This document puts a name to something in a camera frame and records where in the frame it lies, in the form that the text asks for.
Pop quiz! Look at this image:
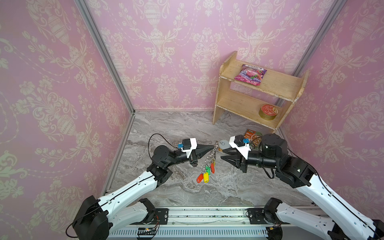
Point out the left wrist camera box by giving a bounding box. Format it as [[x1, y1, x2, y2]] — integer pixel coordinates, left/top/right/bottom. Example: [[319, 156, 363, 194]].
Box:
[[178, 138, 198, 159]]

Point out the pink snack packet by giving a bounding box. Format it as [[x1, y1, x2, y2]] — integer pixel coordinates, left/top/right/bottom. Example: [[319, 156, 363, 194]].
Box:
[[235, 64, 267, 86]]

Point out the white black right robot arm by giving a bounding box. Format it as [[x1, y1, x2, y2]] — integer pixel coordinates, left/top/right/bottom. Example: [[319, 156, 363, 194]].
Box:
[[221, 134, 384, 240]]

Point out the yellow key tag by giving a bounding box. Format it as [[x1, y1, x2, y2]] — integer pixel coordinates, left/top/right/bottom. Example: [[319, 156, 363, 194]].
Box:
[[203, 172, 210, 183]]

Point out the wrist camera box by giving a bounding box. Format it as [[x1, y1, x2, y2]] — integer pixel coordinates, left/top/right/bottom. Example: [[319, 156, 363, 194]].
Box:
[[178, 138, 198, 159], [229, 135, 251, 160]]

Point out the red key tag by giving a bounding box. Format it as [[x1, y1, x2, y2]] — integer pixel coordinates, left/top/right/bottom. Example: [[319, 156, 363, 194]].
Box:
[[197, 174, 204, 183]]

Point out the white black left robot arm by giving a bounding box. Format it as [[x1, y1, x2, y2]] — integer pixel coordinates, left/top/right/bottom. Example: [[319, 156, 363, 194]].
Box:
[[66, 138, 215, 240]]

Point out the red round tin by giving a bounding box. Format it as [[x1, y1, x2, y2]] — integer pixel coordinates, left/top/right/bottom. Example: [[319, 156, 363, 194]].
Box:
[[259, 104, 279, 121]]

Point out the green orange food packet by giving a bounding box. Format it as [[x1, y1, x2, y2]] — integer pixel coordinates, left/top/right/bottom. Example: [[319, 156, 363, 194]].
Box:
[[244, 129, 263, 147]]

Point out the aluminium front rail base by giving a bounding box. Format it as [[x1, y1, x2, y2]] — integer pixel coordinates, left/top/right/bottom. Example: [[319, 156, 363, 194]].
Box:
[[77, 205, 343, 240]]

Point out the wooden two-tier shelf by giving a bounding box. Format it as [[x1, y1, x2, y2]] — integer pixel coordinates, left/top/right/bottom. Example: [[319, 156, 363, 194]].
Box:
[[212, 50, 310, 149]]

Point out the aluminium corner frame post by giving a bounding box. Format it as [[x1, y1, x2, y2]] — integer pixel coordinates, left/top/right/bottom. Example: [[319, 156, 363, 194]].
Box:
[[74, 0, 135, 116]]

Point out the right aluminium corner post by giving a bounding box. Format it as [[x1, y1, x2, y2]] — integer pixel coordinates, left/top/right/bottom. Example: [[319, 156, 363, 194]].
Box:
[[292, 0, 347, 77]]

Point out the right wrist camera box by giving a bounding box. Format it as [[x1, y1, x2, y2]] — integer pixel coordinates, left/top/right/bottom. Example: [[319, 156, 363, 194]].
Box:
[[229, 135, 251, 160]]

